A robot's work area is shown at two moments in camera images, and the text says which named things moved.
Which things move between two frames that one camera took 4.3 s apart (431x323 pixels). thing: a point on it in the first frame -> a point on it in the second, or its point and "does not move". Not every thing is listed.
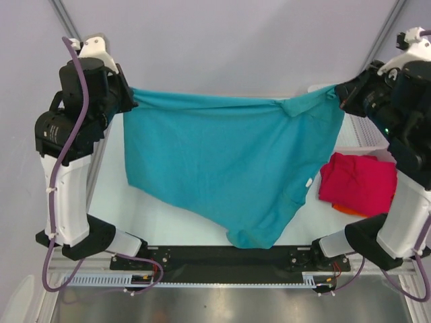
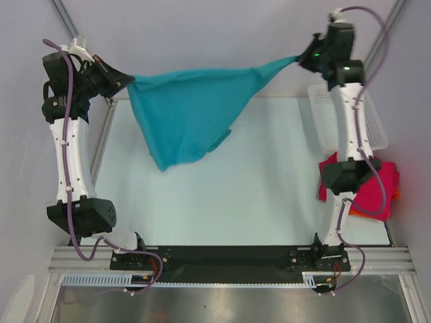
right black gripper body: x=376 y=99 -> x=327 y=56
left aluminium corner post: x=66 y=19 does not move
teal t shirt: x=251 y=163 -> x=184 y=113
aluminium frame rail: x=66 y=262 does not move
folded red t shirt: x=359 y=183 does not move
